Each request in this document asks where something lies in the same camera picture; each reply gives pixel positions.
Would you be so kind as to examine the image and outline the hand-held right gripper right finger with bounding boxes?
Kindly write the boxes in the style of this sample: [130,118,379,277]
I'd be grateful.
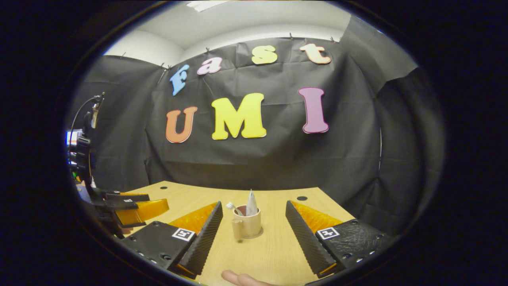
[285,200,393,278]

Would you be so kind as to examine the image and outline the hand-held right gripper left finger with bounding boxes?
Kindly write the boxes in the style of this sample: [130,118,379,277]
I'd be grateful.
[118,201,223,278]

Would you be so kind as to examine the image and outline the beige cup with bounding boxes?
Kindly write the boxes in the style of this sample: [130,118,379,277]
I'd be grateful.
[232,205,262,241]

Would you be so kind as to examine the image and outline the white toothpaste tube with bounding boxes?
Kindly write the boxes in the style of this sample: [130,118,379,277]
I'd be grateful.
[245,189,258,217]

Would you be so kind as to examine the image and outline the wooden desktop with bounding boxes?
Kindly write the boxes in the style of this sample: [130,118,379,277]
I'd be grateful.
[119,181,356,286]

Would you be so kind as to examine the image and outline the computer monitor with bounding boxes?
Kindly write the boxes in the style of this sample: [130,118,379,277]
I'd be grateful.
[65,129,84,147]

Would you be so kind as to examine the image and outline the black backdrop cloth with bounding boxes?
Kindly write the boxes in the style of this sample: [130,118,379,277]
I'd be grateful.
[67,16,445,235]

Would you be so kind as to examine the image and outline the ceiling light panel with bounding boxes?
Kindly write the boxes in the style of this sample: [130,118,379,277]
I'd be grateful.
[187,1,229,12]

